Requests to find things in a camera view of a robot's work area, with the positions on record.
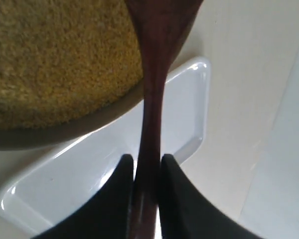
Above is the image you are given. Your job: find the dark wooden spoon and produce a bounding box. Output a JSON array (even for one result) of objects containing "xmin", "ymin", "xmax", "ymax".
[{"xmin": 125, "ymin": 0, "xmax": 202, "ymax": 239}]

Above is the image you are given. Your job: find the steel bowl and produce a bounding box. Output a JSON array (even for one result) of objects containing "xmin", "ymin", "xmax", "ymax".
[{"xmin": 0, "ymin": 81, "xmax": 144, "ymax": 151}]

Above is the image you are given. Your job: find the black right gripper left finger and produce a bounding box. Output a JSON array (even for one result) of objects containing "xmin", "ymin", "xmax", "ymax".
[{"xmin": 35, "ymin": 154, "xmax": 134, "ymax": 239}]

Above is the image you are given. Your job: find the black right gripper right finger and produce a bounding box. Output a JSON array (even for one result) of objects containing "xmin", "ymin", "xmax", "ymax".
[{"xmin": 159, "ymin": 154, "xmax": 258, "ymax": 239}]

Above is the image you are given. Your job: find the white plastic tray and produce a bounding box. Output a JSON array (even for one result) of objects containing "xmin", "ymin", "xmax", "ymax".
[{"xmin": 0, "ymin": 57, "xmax": 211, "ymax": 236}]

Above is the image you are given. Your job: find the yellow millet grain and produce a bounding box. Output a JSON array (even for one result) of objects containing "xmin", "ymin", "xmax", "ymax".
[{"xmin": 0, "ymin": 0, "xmax": 143, "ymax": 130}]

